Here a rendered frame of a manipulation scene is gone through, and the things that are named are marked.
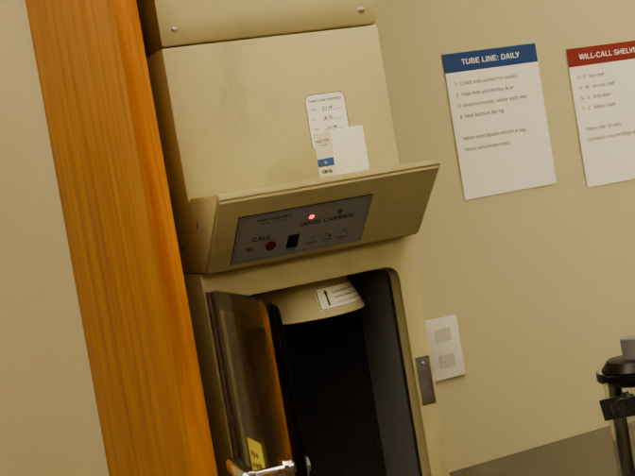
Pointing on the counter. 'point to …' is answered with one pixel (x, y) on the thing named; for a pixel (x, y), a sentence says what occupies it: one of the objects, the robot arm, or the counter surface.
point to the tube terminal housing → (207, 160)
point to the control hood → (200, 210)
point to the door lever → (255, 470)
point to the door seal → (291, 390)
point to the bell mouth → (315, 300)
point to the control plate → (298, 222)
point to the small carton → (341, 151)
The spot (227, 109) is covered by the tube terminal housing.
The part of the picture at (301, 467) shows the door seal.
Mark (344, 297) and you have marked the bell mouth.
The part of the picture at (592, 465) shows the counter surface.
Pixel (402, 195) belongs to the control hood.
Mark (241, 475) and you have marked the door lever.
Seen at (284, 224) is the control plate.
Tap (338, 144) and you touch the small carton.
